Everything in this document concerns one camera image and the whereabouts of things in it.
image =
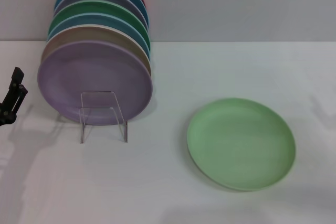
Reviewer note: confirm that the light blue plate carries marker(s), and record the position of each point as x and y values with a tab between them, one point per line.
86	20

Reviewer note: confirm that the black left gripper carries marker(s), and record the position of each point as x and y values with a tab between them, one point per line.
5	119

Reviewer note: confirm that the lilac plate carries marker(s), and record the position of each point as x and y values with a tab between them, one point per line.
86	72

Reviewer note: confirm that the dark green plate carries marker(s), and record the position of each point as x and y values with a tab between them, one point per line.
92	7

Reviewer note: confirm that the light green plate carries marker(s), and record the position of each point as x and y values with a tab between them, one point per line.
241	145

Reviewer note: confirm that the beige plate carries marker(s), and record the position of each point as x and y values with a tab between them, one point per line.
78	35

